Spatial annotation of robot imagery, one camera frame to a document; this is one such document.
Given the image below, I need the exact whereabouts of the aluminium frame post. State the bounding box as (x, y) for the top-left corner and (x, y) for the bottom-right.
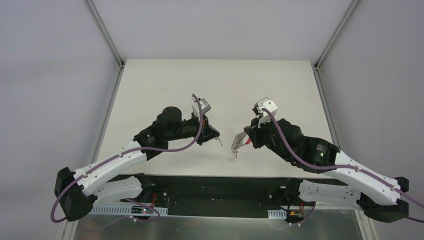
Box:
(83, 0), (125, 69)
(314, 0), (362, 71)

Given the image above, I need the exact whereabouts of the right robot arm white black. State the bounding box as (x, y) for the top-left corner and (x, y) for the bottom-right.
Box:
(243, 118), (409, 223)

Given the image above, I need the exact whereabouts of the white slotted cable duct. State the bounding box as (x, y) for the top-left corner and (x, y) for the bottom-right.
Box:
(267, 209), (287, 220)
(89, 204), (158, 217)

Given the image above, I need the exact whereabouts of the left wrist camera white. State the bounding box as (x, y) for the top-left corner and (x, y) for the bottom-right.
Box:
(191, 96), (212, 120)

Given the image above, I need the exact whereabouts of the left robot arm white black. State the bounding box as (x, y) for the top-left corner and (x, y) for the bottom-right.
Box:
(50, 99), (220, 223)

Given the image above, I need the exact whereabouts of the left white slotted cable duct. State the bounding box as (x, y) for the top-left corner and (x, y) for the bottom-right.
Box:
(89, 204), (158, 217)

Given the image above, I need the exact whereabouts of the left aluminium frame post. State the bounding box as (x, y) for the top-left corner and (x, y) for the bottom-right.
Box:
(83, 0), (125, 69)

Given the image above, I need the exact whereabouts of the grey red keyring holder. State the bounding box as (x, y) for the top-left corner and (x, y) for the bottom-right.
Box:
(230, 131), (252, 159)

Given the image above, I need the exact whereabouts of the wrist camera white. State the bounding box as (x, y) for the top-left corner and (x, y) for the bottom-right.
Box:
(191, 96), (212, 120)
(253, 97), (278, 129)

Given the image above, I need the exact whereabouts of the right aluminium frame post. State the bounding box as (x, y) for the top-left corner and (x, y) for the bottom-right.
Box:
(314, 0), (362, 71)

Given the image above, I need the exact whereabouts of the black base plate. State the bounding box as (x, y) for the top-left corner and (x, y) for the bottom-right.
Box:
(87, 172), (342, 220)

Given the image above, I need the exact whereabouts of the right white slotted cable duct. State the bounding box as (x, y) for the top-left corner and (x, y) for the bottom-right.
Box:
(267, 209), (287, 220)

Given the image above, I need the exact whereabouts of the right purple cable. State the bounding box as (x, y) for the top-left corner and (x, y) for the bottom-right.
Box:
(259, 107), (424, 224)

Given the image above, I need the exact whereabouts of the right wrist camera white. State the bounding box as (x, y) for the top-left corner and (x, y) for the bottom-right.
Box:
(253, 97), (278, 129)

